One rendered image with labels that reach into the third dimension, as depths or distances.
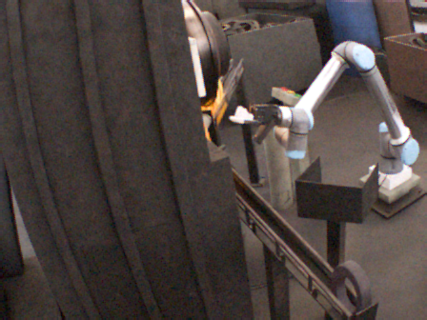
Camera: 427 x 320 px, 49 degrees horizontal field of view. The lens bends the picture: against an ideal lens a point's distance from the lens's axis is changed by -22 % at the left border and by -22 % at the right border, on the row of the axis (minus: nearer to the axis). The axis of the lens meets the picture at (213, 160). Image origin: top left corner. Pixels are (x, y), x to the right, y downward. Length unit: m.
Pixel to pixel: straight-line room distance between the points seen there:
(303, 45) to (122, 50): 3.37
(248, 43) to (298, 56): 0.57
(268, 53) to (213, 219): 2.87
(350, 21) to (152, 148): 4.00
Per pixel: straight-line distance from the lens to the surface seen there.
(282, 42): 4.61
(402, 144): 2.79
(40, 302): 2.35
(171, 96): 1.57
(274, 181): 3.11
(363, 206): 1.80
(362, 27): 5.42
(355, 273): 1.28
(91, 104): 1.51
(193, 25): 1.89
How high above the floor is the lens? 1.53
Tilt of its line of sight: 23 degrees down
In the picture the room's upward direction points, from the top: 10 degrees counter-clockwise
